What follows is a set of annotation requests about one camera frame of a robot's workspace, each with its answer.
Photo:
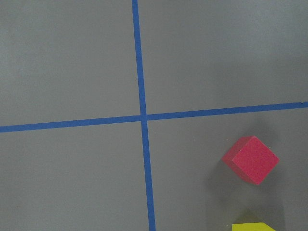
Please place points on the red block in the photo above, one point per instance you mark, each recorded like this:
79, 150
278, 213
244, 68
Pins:
250, 159

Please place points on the yellow block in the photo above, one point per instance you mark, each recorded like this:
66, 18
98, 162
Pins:
255, 226

